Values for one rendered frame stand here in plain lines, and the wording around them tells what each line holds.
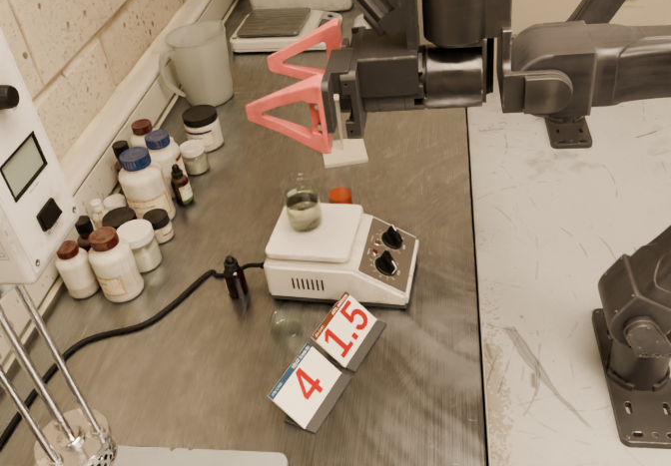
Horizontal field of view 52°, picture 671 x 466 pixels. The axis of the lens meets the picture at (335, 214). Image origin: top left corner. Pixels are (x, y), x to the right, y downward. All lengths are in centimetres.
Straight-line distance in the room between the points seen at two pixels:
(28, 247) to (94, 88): 90
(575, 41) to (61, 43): 90
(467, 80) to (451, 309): 43
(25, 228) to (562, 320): 69
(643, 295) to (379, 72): 37
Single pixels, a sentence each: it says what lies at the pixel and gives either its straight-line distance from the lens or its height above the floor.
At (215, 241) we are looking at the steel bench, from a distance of 113.
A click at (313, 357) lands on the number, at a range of 87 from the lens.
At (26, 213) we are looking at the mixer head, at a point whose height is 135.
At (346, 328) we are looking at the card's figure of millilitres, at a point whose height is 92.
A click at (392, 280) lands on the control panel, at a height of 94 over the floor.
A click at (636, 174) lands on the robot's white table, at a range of 123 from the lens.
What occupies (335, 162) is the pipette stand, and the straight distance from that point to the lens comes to 124.
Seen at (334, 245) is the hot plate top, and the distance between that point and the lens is 93.
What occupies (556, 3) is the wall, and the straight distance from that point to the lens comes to 235.
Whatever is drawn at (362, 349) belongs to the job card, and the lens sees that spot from 91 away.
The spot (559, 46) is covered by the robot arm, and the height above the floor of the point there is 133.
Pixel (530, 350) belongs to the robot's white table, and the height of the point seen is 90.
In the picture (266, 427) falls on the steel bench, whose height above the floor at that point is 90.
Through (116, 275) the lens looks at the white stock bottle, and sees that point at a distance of 104.
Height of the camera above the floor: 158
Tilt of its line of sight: 37 degrees down
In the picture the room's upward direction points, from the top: 8 degrees counter-clockwise
